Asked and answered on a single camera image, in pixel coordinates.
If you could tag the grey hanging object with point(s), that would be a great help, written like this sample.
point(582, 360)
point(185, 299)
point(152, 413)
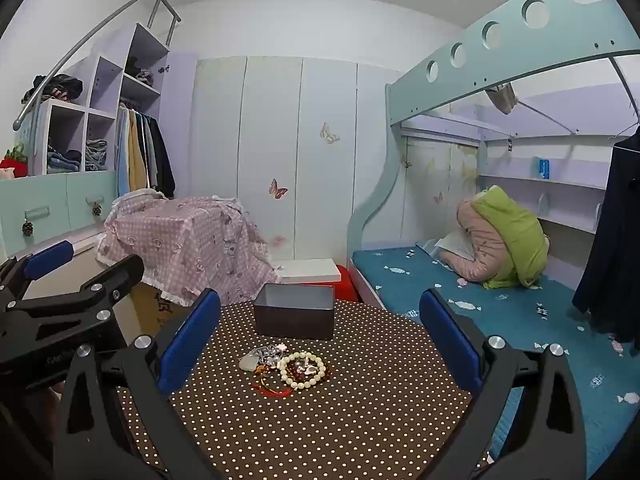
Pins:
point(502, 96)

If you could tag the pink checked cloth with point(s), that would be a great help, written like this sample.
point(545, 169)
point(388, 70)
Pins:
point(190, 245)

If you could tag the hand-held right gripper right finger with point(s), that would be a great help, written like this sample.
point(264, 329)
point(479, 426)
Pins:
point(450, 345)

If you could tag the pale yellow butterfly sticker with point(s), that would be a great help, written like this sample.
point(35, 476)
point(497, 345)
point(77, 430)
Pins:
point(328, 134)

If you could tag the white bed wall shelf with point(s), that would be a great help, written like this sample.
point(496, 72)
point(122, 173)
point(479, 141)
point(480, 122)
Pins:
point(545, 182)

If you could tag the silver brooch with pink flower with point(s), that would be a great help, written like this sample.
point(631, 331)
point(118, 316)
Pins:
point(272, 353)

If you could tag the dark clothing pile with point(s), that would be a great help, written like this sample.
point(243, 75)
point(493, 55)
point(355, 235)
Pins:
point(55, 87)

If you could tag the pine cone drawer pull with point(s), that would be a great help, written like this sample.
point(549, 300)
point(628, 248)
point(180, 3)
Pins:
point(27, 228)
point(96, 209)

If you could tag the brown polka dot tablecloth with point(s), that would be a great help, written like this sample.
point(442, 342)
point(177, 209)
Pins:
point(325, 430)

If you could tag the white foam box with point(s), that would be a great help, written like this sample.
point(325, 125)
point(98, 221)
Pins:
point(307, 270)

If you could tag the cardboard box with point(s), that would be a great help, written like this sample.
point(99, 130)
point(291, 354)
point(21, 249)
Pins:
point(157, 310)

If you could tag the blue candy print bed sheet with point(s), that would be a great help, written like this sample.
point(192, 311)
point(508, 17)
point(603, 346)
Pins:
point(530, 320)

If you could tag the pink butterfly sticker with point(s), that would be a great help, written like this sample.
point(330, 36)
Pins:
point(277, 189)

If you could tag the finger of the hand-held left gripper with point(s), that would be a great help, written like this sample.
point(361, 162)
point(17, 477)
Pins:
point(47, 260)
point(117, 272)

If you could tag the folded blue jeans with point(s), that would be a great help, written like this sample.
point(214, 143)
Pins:
point(96, 155)
point(62, 161)

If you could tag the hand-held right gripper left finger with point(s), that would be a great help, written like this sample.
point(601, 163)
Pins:
point(187, 342)

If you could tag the red stool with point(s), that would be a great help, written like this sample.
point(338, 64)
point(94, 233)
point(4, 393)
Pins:
point(346, 285)

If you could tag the small butterfly sticker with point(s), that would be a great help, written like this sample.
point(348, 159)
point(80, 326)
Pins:
point(438, 197)

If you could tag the dark hanging garment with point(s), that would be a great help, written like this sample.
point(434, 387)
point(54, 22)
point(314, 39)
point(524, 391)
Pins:
point(610, 250)

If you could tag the light blue bunk bed frame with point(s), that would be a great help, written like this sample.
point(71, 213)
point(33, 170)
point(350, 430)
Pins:
point(500, 60)

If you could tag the small blue box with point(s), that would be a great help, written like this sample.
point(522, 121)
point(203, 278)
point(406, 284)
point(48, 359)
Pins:
point(544, 168)

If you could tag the pale jade pendant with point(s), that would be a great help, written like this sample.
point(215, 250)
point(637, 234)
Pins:
point(247, 361)

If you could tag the purple shelving unit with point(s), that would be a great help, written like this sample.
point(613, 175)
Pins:
point(107, 80)

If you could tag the row of hanging clothes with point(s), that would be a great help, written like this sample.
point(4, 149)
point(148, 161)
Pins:
point(142, 155)

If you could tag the white pillow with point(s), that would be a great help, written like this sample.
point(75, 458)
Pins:
point(456, 246)

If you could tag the red plush toy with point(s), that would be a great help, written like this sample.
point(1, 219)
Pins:
point(11, 162)

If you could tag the grey metal handrail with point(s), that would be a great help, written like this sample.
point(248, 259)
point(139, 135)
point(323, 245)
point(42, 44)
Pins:
point(90, 42)

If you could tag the white wardrobe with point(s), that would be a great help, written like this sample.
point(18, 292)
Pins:
point(300, 160)

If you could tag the light green drawer unit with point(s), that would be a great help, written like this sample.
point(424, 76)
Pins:
point(55, 200)

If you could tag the green padded jacket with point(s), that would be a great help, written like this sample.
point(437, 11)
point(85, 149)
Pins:
point(520, 240)

